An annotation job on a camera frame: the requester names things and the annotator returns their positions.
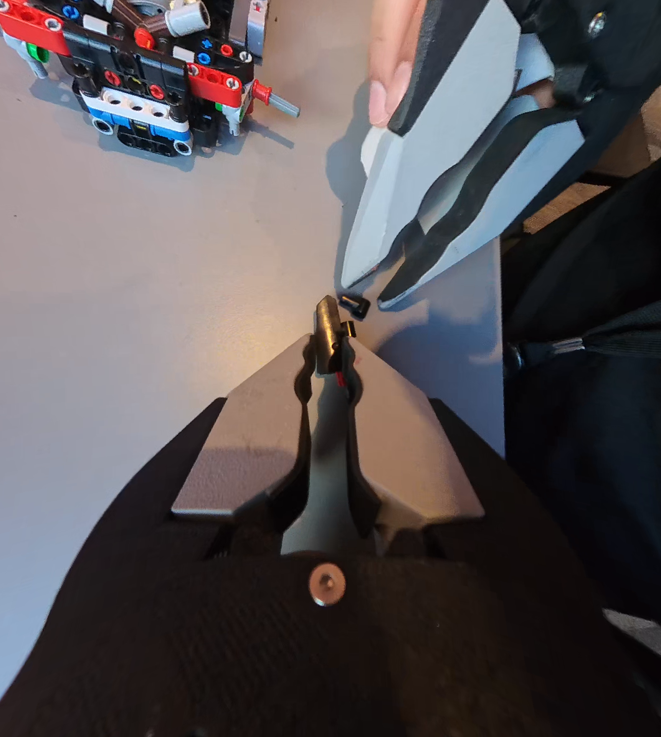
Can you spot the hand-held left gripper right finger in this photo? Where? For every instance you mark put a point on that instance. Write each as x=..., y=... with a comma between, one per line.
x=417, y=455

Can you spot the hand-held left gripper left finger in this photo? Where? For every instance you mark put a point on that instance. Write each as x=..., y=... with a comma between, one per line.
x=244, y=449

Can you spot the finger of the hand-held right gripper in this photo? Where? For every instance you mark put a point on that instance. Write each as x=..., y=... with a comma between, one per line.
x=526, y=167
x=457, y=86

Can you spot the black hinged brick piece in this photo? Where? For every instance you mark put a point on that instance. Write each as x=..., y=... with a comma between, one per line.
x=327, y=334

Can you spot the grey desk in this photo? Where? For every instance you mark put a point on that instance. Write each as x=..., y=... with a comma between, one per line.
x=106, y=288

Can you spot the person's right hand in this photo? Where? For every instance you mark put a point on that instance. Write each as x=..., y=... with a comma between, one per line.
x=394, y=57

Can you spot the toy brick car model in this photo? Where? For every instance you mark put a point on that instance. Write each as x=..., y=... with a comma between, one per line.
x=135, y=69

